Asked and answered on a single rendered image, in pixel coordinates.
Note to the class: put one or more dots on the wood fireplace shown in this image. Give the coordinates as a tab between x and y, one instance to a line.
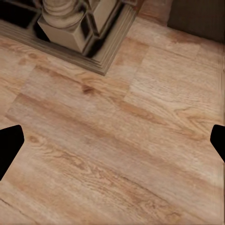
87	33

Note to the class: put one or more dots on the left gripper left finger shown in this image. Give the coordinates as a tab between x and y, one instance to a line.
11	140

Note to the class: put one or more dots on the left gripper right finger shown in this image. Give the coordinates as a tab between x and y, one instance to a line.
218	140

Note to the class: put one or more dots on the cabinet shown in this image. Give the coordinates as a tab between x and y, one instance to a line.
203	18

